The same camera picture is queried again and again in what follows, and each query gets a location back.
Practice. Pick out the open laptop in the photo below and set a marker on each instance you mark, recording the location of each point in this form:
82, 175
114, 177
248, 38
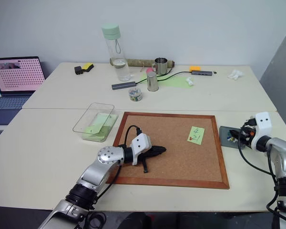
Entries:
16, 76

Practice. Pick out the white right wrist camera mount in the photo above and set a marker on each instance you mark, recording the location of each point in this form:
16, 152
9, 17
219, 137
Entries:
263, 122

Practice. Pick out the clear plastic box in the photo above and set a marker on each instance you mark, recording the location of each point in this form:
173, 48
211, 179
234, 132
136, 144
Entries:
93, 119

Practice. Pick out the large crumpled white paper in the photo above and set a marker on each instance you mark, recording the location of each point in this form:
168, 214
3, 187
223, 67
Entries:
234, 74

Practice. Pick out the stack of green notes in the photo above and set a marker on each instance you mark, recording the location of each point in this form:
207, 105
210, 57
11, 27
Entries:
105, 124

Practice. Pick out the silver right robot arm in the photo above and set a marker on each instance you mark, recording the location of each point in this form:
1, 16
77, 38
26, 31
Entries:
284, 162

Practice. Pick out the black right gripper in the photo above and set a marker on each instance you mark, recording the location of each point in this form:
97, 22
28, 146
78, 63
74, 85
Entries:
248, 133

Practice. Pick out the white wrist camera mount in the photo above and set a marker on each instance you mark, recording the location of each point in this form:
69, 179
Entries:
140, 143
263, 122

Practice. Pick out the black power adapter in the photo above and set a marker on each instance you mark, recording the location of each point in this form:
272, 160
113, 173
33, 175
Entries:
78, 70

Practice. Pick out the light green paper sheet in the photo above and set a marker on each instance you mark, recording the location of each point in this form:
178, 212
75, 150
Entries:
174, 82

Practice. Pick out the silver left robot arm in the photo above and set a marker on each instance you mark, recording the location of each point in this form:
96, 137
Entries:
99, 170

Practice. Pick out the wood-framed cork board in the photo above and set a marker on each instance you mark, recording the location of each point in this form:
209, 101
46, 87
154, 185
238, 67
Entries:
181, 162

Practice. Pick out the clear bottle with green lid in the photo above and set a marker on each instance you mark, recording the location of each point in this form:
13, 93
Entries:
116, 55

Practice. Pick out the green note with numbers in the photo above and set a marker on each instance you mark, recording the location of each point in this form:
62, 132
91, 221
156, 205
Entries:
197, 132

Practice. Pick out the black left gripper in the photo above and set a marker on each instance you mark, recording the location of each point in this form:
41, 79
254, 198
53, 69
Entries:
152, 151

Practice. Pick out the yellow and black sponge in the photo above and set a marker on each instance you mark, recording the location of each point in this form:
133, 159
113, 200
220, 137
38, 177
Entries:
87, 66

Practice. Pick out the clear jar of pushpins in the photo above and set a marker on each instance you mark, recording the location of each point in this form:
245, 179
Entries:
135, 94

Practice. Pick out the grey tray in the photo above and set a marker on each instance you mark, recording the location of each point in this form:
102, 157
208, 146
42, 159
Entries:
224, 138

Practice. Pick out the upturned steel cup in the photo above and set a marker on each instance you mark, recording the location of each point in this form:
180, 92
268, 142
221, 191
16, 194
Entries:
153, 82

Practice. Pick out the small crumpled white paper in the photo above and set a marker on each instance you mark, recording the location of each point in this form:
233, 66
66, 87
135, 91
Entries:
189, 81

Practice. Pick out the pink object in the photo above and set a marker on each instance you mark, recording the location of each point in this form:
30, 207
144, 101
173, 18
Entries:
148, 70

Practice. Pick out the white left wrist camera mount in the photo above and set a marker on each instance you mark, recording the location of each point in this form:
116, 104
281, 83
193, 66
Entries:
140, 143

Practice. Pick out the orange sticky note pad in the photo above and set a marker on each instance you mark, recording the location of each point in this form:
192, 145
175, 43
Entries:
195, 68

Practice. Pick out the pile of coloured pushpins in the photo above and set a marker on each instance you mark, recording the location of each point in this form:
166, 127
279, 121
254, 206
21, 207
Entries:
230, 139

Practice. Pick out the grey USB hub with ports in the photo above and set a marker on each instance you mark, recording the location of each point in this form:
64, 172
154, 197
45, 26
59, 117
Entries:
202, 72

